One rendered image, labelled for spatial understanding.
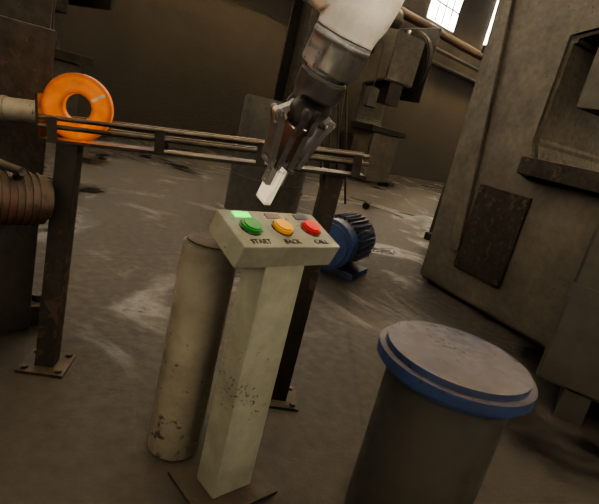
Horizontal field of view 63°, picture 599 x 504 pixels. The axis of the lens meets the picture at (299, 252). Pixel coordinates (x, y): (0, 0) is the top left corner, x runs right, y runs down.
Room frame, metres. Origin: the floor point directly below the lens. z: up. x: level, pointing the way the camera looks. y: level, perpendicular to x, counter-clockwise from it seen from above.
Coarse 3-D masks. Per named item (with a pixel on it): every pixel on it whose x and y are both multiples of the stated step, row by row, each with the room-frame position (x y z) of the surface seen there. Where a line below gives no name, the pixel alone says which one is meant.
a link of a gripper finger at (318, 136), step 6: (318, 126) 0.83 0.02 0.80; (330, 126) 0.82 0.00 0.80; (318, 132) 0.83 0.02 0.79; (324, 132) 0.82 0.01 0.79; (312, 138) 0.83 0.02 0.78; (318, 138) 0.82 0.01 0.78; (306, 144) 0.83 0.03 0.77; (312, 144) 0.82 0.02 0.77; (318, 144) 0.83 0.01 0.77; (306, 150) 0.83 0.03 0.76; (312, 150) 0.83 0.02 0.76; (300, 156) 0.84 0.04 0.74; (306, 156) 0.83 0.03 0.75; (300, 162) 0.83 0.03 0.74; (300, 168) 0.83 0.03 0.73
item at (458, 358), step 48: (384, 336) 0.95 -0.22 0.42; (432, 336) 0.98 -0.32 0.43; (384, 384) 0.91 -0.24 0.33; (432, 384) 0.79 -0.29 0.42; (480, 384) 0.80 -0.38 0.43; (528, 384) 0.85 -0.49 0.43; (384, 432) 0.86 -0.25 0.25; (432, 432) 0.80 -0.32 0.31; (480, 432) 0.80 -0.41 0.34; (384, 480) 0.83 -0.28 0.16; (432, 480) 0.79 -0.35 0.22; (480, 480) 0.83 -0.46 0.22
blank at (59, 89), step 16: (64, 80) 1.16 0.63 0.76; (80, 80) 1.16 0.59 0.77; (96, 80) 1.19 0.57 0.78; (48, 96) 1.15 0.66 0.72; (64, 96) 1.16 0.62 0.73; (96, 96) 1.17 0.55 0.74; (48, 112) 1.15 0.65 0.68; (64, 112) 1.16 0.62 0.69; (96, 112) 1.17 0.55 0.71; (112, 112) 1.19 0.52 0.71; (96, 128) 1.17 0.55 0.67
